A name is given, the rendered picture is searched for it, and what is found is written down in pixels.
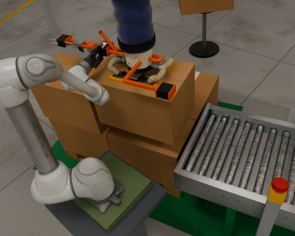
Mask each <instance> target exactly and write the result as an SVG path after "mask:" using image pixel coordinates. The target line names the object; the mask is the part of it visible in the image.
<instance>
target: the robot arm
mask: <svg viewBox="0 0 295 236"><path fill-rule="evenodd" d="M106 45H107V42H103V43H102V44H100V45H99V44H96V45H95V46H94V47H93V48H91V49H90V50H88V52H89V55H88V56H87V57H86V58H85V59H84V60H81V61H80V62H79V63H78V64H76V65H75V66H74V67H72V68H70V69H69V70H66V69H65V68H63V67H62V66H61V64H60V63H59V62H58V61H57V60H56V59H55V58H53V57H51V56H48V55H45V54H34V55H26V56H20V57H13V58H6V59H1V60H0V106H1V107H3V108H5V110H6V112H7V114H8V116H9V118H10V119H11V121H12V123H13V125H14V127H15V129H16V131H17V133H18V135H19V136H20V138H21V140H22V142H23V144H24V146H25V147H26V149H27V151H28V153H29V155H30V157H31V159H32V161H33V163H34V165H35V167H36V169H37V170H36V172H35V178H34V179H33V181H32V183H31V188H30V191H31V195H32V197H33V199H34V200H36V201H37V202H39V203H43V204H55V203H60V202H65V201H69V200H72V199H75V198H82V199H84V200H86V201H88V202H89V203H90V204H92V205H93V206H94V207H96V208H97V209H98V210H99V211H100V213H102V214H104V213H106V211H107V209H108V207H109V206H110V205H111V204H112V203H113V204H115V205H118V206H119V205H120V204H121V201H120V200H119V199H118V198H117V197H118V196H119V195H120V194H121V193H122V192H124V191H125V188H124V186H122V185H119V184H117V183H116V182H114V181H113V178H112V175H111V173H110V171H109V169H108V167H107V166H106V165H105V164H104V163H103V162H102V161H101V160H99V159H98V158H95V157H87V158H85V159H83V160H81V161H80V162H79V163H78V164H77V165H76V166H75V167H74V168H70V169H69V168H68V167H67V166H66V165H65V164H64V163H63V162H62V161H59V160H57V159H56V157H55V155H54V153H53V150H52V148H51V146H50V144H49V142H48V139H47V137H46V135H45V133H44V131H43V129H42V127H41V125H40V123H39V120H38V118H37V116H36V114H35V112H34V110H33V107H32V105H31V103H30V101H29V95H30V93H29V89H31V88H34V87H37V86H40V85H43V84H46V83H47V82H54V81H57V80H60V81H61V85H62V87H63V88H64V89H65V90H66V91H72V90H78V91H80V92H81V93H83V95H84V96H85V97H86V98H87V99H88V100H90V101H91V102H93V103H95V104H98V105H105V104H106V103H107V102H108V100H109V99H110V94H109V92H108V91H107V90H106V89H105V88H104V87H103V86H102V85H100V84H99V83H98V82H96V81H94V80H92V79H91V78H89V77H88V74H89V73H90V72H91V69H92V68H97V67H98V65H99V64H100V63H101V62H102V61H103V56H101V55H99V56H97V57H96V55H97V54H98V52H99V51H100V49H102V48H104V47H105V46H106Z"/></svg>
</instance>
